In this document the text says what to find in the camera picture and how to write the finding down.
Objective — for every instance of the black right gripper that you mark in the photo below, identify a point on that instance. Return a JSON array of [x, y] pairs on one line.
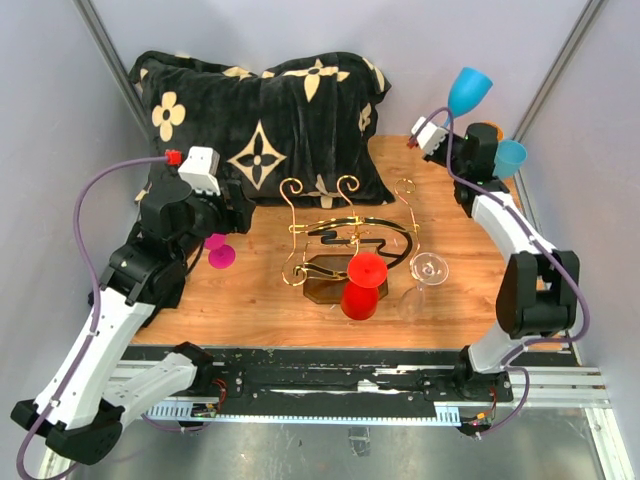
[[434, 156]]

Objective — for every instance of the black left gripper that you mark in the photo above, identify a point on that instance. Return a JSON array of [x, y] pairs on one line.
[[238, 217]]

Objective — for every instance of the magenta plastic wine glass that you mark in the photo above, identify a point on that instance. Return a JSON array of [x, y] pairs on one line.
[[221, 255]]

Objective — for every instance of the light blue plastic wine glass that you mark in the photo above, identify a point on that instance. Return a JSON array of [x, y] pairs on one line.
[[510, 156]]

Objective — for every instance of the black cloth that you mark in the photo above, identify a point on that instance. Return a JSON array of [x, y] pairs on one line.
[[157, 290]]

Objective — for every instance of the gold wire wine glass rack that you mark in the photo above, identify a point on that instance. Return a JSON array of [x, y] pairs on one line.
[[349, 231]]

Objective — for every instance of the clear glass wine glass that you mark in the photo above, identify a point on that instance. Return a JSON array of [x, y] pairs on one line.
[[428, 270]]

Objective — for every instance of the red plastic wine glass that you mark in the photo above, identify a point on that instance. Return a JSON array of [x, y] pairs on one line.
[[366, 273]]

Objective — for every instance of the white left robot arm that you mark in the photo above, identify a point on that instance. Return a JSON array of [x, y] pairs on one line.
[[79, 416]]

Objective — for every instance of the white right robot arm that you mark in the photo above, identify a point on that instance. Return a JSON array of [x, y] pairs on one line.
[[536, 299]]

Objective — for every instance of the black floral pattern pillow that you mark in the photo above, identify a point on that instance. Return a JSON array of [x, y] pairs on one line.
[[309, 118]]

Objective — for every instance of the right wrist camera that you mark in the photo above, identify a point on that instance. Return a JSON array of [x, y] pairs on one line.
[[427, 136]]

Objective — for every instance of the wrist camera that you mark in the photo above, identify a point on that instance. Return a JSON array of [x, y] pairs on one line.
[[427, 136], [197, 169]]

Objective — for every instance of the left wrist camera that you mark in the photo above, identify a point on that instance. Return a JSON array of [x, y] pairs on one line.
[[197, 169]]

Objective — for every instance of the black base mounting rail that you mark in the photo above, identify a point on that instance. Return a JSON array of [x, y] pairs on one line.
[[357, 387]]

